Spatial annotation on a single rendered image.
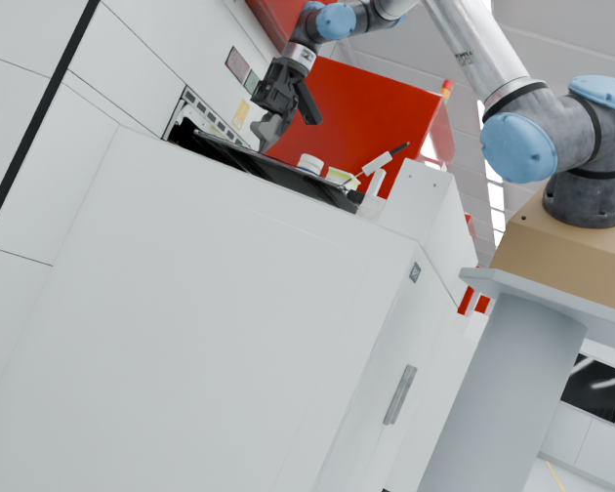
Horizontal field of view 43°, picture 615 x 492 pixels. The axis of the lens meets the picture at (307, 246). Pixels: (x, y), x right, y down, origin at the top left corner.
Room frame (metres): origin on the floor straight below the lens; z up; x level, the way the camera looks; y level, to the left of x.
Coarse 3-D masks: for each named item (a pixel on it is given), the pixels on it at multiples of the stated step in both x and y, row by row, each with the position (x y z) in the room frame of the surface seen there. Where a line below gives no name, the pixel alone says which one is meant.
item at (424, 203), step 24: (408, 168) 1.39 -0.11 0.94; (432, 168) 1.38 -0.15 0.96; (408, 192) 1.39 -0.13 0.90; (432, 192) 1.38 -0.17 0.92; (456, 192) 1.46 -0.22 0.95; (384, 216) 1.40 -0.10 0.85; (408, 216) 1.38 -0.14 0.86; (432, 216) 1.37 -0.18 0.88; (456, 216) 1.57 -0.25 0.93; (432, 240) 1.43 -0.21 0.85; (456, 240) 1.70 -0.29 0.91; (432, 264) 1.54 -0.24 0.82; (456, 264) 1.84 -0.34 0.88
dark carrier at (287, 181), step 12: (216, 144) 1.74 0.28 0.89; (228, 156) 1.83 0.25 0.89; (240, 156) 1.76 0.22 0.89; (240, 168) 1.94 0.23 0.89; (264, 168) 1.78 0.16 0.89; (276, 168) 1.70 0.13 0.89; (276, 180) 1.87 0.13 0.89; (288, 180) 1.79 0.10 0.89; (300, 180) 1.72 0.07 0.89; (300, 192) 1.90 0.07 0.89; (312, 192) 1.82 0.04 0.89; (324, 192) 1.74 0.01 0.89; (336, 192) 1.68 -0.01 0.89; (336, 204) 1.84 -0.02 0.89; (348, 204) 1.76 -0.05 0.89
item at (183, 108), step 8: (184, 104) 1.67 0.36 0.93; (176, 112) 1.66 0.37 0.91; (184, 112) 1.68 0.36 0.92; (192, 112) 1.71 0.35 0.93; (176, 120) 1.66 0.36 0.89; (192, 120) 1.72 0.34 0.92; (200, 120) 1.75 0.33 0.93; (168, 128) 1.66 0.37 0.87; (176, 128) 1.67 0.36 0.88; (200, 128) 1.77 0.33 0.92; (208, 128) 1.80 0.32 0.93; (168, 136) 1.66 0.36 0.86; (176, 136) 1.69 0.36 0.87; (176, 144) 1.70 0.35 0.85; (184, 144) 1.73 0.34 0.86
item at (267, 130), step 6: (276, 114) 1.76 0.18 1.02; (270, 120) 1.76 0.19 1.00; (276, 120) 1.76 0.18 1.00; (258, 126) 1.75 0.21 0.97; (264, 126) 1.75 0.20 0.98; (270, 126) 1.76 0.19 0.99; (276, 126) 1.77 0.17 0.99; (264, 132) 1.76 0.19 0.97; (270, 132) 1.77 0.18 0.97; (270, 138) 1.77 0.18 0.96; (276, 138) 1.77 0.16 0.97; (264, 144) 1.78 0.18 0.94; (270, 144) 1.77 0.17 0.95; (264, 150) 1.78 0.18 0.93
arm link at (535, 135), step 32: (448, 0) 1.25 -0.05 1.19; (480, 0) 1.25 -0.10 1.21; (448, 32) 1.26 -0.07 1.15; (480, 32) 1.22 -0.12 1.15; (480, 64) 1.22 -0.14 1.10; (512, 64) 1.21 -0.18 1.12; (480, 96) 1.24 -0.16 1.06; (512, 96) 1.18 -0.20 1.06; (544, 96) 1.18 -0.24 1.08; (512, 128) 1.16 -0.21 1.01; (544, 128) 1.15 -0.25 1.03; (576, 128) 1.17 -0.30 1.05; (512, 160) 1.19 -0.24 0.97; (544, 160) 1.16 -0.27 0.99; (576, 160) 1.20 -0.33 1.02
